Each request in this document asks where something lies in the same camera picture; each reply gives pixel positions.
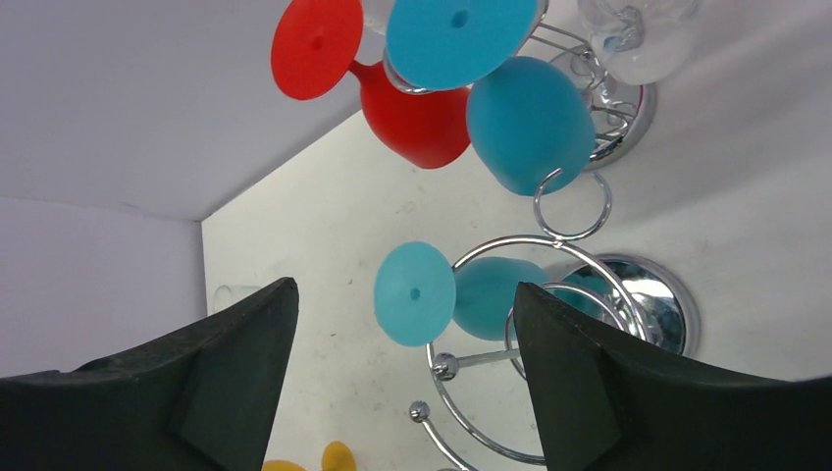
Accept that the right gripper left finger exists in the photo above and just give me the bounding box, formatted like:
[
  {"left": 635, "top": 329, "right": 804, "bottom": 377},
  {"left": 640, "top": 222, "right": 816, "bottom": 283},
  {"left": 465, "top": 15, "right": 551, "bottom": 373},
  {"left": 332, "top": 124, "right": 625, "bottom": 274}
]
[{"left": 1, "top": 278, "right": 299, "bottom": 470}]

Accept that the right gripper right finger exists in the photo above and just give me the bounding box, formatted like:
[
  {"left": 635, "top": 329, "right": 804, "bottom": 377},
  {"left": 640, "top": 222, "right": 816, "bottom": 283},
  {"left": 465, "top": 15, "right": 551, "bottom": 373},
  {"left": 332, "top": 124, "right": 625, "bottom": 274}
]
[{"left": 513, "top": 283, "right": 831, "bottom": 470}]

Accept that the clear wine glass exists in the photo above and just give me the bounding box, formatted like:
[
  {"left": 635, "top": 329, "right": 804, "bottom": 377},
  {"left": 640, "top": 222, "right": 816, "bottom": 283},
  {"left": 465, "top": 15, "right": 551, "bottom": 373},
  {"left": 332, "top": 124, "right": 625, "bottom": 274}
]
[{"left": 210, "top": 285, "right": 261, "bottom": 314}]

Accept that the blue wine glass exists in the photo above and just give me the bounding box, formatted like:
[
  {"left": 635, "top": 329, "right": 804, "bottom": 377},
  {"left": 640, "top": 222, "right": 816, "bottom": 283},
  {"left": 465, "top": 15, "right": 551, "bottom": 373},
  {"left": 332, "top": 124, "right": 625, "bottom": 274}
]
[
  {"left": 373, "top": 241, "right": 549, "bottom": 347},
  {"left": 386, "top": 0, "right": 596, "bottom": 196}
]

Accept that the chrome wine glass rack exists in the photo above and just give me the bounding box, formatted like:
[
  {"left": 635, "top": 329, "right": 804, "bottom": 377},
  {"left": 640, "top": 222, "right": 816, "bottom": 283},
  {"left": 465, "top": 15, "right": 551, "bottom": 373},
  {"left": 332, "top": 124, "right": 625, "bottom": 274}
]
[{"left": 382, "top": 1, "right": 697, "bottom": 466}]

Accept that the orange wine glass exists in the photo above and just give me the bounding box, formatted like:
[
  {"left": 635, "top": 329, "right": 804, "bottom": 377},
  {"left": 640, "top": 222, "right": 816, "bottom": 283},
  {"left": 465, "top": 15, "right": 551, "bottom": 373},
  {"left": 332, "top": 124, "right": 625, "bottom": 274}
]
[{"left": 261, "top": 441, "right": 357, "bottom": 471}]

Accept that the clear glass on rack right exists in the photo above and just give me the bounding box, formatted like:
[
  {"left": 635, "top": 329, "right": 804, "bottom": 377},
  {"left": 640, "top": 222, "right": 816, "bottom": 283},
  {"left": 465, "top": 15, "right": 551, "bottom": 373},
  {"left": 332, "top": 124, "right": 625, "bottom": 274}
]
[{"left": 577, "top": 0, "right": 702, "bottom": 85}]

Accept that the red wine glass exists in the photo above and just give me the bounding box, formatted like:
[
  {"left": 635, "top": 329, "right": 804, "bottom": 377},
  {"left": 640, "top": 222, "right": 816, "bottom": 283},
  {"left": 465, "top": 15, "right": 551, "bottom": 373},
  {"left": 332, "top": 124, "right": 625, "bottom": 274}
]
[{"left": 271, "top": 0, "right": 471, "bottom": 170}]

